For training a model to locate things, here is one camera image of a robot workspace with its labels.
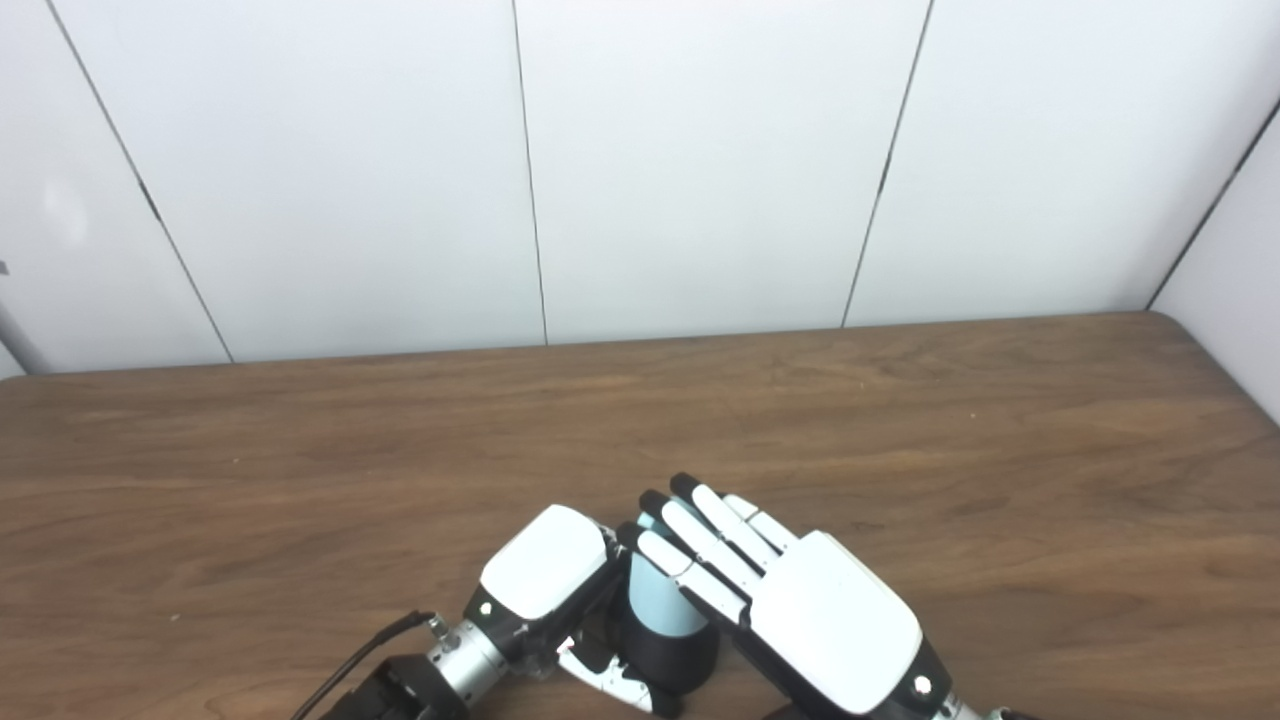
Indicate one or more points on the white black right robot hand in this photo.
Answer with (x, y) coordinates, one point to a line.
(830, 620)

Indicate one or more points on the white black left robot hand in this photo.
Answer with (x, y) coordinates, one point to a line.
(545, 565)

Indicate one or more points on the black flared nozzle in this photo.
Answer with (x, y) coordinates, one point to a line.
(675, 660)

